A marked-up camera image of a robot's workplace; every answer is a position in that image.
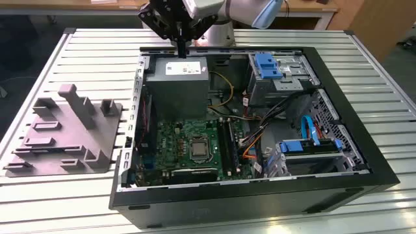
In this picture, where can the grey parts rack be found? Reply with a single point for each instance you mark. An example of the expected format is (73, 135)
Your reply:
(74, 136)

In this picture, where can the green motherboard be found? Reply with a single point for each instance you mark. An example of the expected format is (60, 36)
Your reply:
(168, 146)

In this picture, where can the metal drive cage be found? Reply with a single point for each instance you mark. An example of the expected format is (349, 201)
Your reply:
(289, 85)

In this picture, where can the CPU socket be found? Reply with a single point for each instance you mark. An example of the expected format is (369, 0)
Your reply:
(200, 159)

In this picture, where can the blue drive bay latch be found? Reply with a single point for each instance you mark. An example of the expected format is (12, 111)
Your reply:
(268, 65)

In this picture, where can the grey power supply unit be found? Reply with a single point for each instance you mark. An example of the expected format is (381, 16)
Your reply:
(174, 97)

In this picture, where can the silver CPU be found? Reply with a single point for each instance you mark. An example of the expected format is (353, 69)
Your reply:
(198, 149)

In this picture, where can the wooden cabinet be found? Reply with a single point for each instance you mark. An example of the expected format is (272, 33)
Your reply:
(382, 24)

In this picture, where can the black RAM slot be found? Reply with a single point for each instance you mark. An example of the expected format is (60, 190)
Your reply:
(224, 146)

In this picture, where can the metal disk bay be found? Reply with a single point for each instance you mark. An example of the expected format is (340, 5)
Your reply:
(312, 163)

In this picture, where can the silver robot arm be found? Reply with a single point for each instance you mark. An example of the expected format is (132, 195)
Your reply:
(220, 34)

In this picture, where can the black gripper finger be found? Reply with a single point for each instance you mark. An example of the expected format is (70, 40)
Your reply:
(156, 26)
(202, 28)

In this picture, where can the black graphics card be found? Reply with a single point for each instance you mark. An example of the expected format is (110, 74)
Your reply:
(194, 176)

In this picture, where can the black PC case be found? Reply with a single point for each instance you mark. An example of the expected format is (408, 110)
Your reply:
(226, 207)

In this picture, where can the hard disk in blue carrier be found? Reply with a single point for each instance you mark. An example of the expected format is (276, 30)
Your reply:
(312, 147)

